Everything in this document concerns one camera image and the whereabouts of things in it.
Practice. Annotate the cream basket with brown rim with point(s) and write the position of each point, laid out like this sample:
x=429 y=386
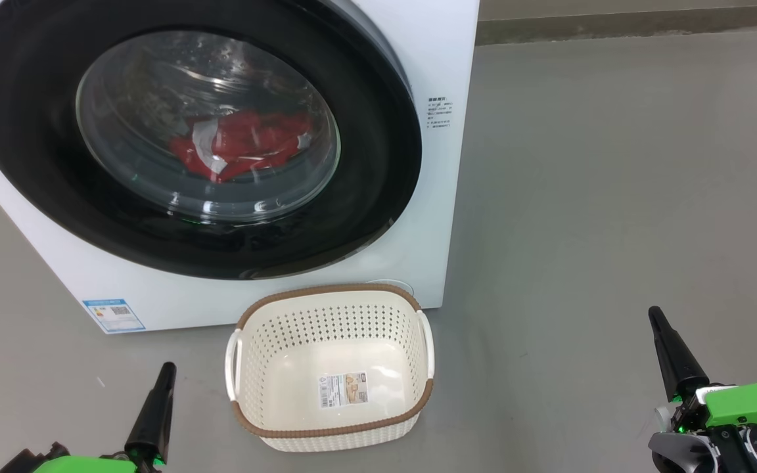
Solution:
x=286 y=394

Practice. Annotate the round white filter cover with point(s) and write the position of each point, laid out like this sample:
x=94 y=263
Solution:
x=402 y=286

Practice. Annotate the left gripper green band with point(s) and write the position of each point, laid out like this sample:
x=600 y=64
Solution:
x=86 y=465

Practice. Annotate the blue energy label sticker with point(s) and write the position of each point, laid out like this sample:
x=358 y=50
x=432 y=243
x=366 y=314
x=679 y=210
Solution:
x=114 y=316

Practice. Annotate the black glass washer door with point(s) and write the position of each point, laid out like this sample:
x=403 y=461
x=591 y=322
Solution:
x=378 y=164

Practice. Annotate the printed instruction text sticker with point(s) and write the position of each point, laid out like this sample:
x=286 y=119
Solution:
x=439 y=113

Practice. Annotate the white printed product label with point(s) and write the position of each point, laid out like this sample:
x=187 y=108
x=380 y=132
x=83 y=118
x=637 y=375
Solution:
x=344 y=389

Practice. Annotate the red and white garment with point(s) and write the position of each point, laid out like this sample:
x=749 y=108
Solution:
x=253 y=141

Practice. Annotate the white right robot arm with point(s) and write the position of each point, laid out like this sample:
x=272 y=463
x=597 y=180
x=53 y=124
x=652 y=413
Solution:
x=674 y=453

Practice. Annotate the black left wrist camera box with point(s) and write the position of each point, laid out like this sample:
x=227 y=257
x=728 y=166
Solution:
x=30 y=460

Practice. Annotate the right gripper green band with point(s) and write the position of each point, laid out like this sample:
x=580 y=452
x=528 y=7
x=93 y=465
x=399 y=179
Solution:
x=746 y=404

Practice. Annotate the white front-load washing machine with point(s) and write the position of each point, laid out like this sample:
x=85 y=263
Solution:
x=447 y=59

